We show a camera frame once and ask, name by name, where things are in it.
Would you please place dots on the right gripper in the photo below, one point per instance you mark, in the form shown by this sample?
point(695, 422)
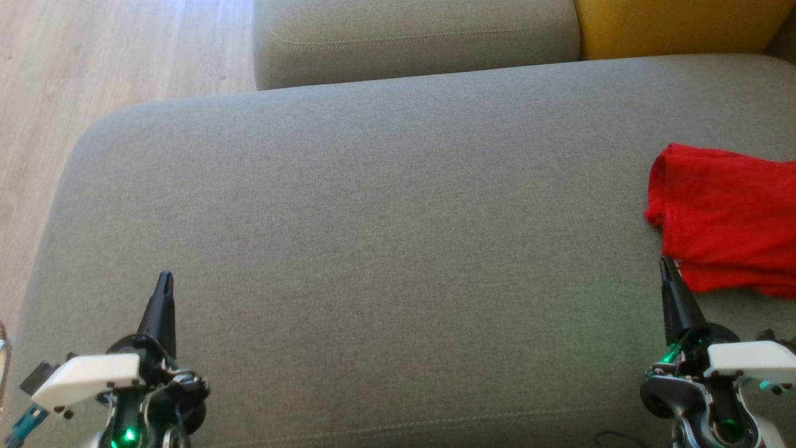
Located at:
point(746, 359)

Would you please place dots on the red jersey with black lettering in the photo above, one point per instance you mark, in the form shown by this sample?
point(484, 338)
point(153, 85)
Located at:
point(727, 199)

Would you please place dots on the white laundry basket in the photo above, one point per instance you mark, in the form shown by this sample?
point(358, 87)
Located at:
point(5, 361)

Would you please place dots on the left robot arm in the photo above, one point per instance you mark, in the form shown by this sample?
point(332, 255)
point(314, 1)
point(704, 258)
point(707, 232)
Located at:
point(127, 423)

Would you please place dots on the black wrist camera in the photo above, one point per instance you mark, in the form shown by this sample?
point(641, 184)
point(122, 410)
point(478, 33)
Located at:
point(777, 339)
point(40, 373)

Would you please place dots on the large grey sofa ottoman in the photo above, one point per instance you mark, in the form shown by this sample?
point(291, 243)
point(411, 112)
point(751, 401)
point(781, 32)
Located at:
point(373, 218)

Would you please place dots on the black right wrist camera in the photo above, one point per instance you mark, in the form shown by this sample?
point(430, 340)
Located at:
point(777, 339)

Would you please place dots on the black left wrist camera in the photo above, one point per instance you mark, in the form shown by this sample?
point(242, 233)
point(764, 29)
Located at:
point(40, 373)

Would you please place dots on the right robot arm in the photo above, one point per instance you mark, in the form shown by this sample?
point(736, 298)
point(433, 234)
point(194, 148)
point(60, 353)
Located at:
point(684, 398)

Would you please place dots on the grey sofa seat cushion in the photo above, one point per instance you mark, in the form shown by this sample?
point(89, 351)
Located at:
point(404, 37)

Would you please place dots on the yellow sofa back cushion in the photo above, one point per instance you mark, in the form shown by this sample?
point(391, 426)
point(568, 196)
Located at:
point(671, 25)

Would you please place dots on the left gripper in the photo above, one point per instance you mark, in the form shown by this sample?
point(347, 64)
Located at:
point(87, 376)

